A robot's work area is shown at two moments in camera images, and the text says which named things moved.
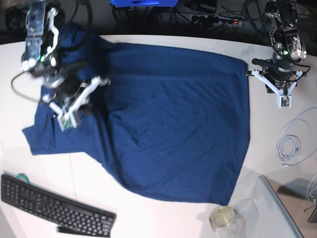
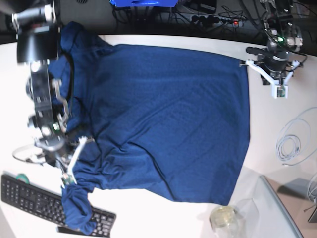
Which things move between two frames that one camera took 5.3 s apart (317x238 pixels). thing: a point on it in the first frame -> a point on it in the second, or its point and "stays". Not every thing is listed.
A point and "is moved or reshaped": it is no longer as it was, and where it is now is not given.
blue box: (144, 3) stays
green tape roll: (22, 177) stays
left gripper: (73, 89) -> (55, 149)
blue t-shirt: (172, 124) is moved or reshaped
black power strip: (215, 20) stays
